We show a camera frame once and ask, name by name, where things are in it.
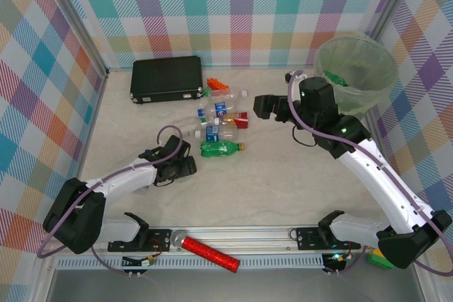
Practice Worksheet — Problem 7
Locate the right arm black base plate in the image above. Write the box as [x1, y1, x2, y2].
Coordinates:
[294, 226, 362, 252]

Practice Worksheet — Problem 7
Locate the blue label bottle white cap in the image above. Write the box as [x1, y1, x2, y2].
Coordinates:
[194, 124, 242, 143]

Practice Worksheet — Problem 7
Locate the plain clear bottle white cap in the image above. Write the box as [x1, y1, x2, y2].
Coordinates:
[207, 88, 248, 102]

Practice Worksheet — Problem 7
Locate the green Sprite bottle yellow cap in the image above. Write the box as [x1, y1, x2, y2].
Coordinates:
[323, 70, 350, 88]
[200, 140, 246, 158]

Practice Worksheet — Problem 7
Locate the red glitter microphone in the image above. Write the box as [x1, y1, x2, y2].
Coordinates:
[169, 230, 241, 274]

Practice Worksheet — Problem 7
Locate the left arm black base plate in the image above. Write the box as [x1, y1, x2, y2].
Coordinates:
[107, 228, 171, 254]

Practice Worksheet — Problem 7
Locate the clear bottle green neck band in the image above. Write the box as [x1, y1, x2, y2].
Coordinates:
[175, 117, 221, 139]

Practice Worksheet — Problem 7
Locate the white slotted cable duct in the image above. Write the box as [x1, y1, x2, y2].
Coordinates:
[55, 255, 326, 271]

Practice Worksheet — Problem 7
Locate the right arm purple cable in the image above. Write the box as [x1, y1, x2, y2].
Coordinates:
[287, 69, 453, 278]

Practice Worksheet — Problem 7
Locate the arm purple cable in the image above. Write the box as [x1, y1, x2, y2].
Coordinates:
[287, 69, 453, 278]
[36, 124, 185, 277]

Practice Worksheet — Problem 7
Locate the clear Pepsi bottle blue cap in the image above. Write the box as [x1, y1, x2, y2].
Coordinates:
[197, 101, 241, 118]

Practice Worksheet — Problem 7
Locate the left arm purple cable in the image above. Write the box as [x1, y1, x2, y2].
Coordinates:
[36, 124, 185, 277]

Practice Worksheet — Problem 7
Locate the black hard case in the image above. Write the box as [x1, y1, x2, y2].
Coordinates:
[129, 55, 205, 105]

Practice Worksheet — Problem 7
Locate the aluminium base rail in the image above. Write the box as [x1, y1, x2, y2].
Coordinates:
[37, 224, 428, 257]

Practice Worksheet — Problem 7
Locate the red gold label bottle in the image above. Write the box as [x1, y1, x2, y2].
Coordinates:
[222, 112, 249, 129]

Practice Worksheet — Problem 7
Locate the translucent green bin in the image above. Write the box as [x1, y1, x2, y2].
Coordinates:
[314, 31, 399, 116]

